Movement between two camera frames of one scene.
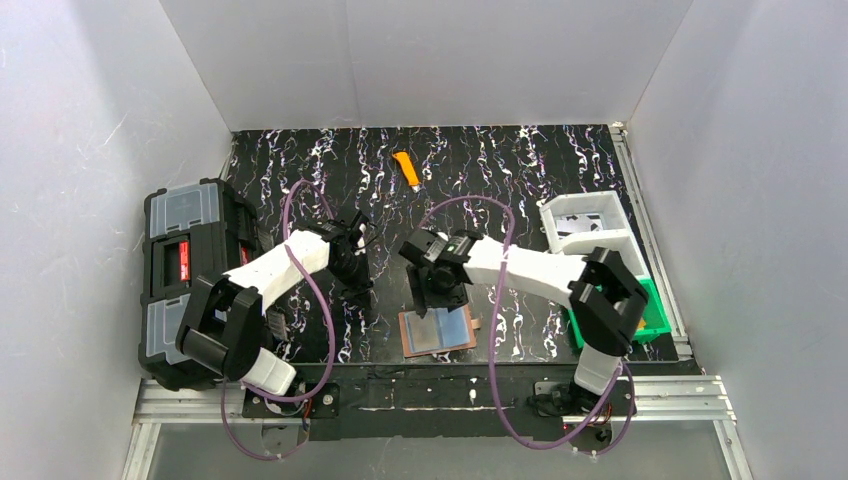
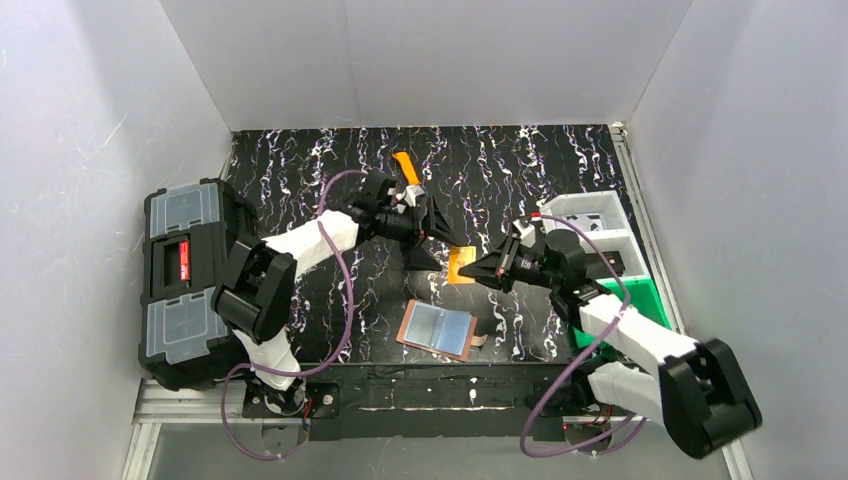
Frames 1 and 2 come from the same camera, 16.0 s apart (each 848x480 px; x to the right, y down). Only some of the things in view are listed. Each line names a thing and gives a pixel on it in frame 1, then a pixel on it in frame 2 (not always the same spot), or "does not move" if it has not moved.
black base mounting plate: x=418 y=403 does not move
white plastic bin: x=580 y=222 does not move
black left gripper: x=356 y=275 -> x=425 y=225
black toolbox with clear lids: x=202 y=228 does not move
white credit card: x=577 y=223 does not move
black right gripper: x=436 y=287 -> x=506 y=264
